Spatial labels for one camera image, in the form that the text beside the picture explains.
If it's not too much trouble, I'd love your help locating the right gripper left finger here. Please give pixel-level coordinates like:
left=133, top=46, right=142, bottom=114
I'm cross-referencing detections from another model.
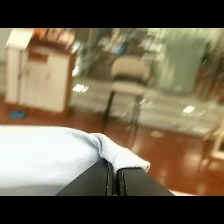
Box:
left=55, top=158, right=116, bottom=197

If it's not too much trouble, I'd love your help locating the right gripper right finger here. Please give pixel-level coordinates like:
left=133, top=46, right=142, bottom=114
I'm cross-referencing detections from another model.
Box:
left=115, top=167, right=176, bottom=197

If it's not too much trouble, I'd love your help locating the light blue garment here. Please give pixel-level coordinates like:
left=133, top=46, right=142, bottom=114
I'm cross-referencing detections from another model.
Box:
left=0, top=125, right=151, bottom=197

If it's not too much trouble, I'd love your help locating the beige chair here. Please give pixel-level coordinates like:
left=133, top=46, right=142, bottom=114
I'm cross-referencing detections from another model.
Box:
left=101, top=55, right=153, bottom=132

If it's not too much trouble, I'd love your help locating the white wooden cabinet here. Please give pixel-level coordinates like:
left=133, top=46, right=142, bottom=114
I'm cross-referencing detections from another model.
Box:
left=3, top=28, right=76, bottom=114

